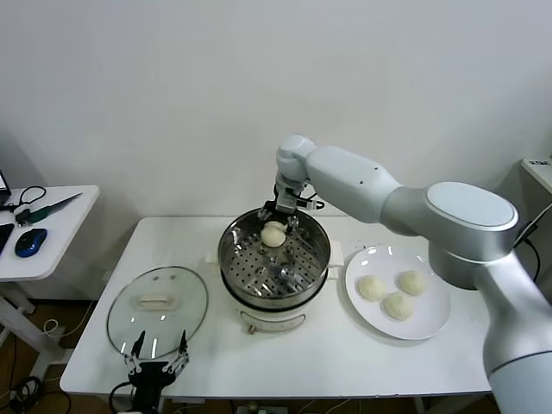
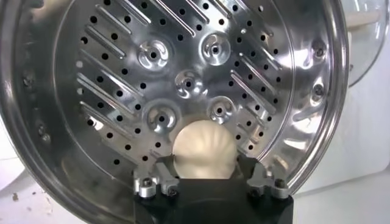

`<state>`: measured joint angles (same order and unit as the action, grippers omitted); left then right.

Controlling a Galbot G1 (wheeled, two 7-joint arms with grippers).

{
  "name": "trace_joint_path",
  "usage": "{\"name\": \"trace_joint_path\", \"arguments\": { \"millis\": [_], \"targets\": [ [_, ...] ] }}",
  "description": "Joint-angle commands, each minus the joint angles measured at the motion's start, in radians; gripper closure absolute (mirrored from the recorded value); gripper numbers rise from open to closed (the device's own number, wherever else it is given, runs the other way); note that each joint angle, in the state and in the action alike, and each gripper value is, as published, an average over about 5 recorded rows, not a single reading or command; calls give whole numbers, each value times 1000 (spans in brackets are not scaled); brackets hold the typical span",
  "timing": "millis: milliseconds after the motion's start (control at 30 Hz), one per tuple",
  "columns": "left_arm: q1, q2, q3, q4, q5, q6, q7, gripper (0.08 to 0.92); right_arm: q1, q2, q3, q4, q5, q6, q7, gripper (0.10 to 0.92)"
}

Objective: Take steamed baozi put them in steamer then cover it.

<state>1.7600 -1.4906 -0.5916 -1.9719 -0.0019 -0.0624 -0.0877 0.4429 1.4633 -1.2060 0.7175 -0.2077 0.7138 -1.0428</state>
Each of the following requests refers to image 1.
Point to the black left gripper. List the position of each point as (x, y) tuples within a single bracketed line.
[(151, 377)]

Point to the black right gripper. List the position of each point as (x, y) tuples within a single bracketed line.
[(286, 202)]

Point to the white steamed baozi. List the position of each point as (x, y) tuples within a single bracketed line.
[(371, 288), (398, 306), (412, 282), (272, 236)]

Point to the round glass pot lid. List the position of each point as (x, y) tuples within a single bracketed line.
[(181, 293)]

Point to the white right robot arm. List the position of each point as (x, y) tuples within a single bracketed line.
[(470, 215)]

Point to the stainless steel steamer basket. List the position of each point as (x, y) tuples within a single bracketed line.
[(259, 276)]

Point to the white electric cooker base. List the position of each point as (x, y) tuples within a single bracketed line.
[(271, 321)]

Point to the white side table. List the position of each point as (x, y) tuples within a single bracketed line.
[(69, 233)]

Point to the blue computer mouse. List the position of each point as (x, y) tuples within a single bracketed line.
[(31, 242)]

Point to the white round plate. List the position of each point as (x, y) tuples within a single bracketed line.
[(427, 319)]

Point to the black smartphone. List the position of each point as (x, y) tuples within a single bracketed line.
[(5, 238)]

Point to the small white black gadget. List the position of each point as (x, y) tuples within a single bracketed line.
[(22, 215)]

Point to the laptop computer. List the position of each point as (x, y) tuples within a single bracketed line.
[(3, 183)]

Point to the black power adapter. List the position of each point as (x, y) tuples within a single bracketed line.
[(527, 233)]

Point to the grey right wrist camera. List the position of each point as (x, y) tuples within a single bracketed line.
[(308, 203)]

